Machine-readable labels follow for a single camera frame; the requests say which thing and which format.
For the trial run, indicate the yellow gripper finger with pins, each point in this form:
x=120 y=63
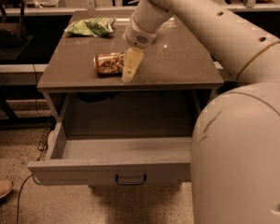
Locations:
x=132 y=59

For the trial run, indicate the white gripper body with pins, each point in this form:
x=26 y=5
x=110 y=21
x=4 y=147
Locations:
x=139 y=36

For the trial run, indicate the orange soda can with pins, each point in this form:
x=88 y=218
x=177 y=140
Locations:
x=109 y=63

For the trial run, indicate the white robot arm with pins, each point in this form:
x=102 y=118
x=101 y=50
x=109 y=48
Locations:
x=235 y=150

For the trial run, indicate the grey cabinet with glossy top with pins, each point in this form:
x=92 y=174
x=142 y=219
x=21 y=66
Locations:
x=97 y=89

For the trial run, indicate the open grey top drawer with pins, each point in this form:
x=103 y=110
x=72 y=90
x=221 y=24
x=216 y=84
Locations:
x=115 y=156

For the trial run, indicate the green chip bag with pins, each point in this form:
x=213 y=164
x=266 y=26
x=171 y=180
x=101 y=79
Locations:
x=97 y=26

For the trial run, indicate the dark chair at left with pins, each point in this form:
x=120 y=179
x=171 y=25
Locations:
x=13 y=35

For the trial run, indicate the tan shoe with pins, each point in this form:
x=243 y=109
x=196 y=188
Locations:
x=6 y=187

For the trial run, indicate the black drawer handle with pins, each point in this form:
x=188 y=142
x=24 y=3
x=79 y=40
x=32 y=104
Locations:
x=130 y=180

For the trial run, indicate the black wire rack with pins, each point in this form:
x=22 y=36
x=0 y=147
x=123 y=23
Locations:
x=43 y=142

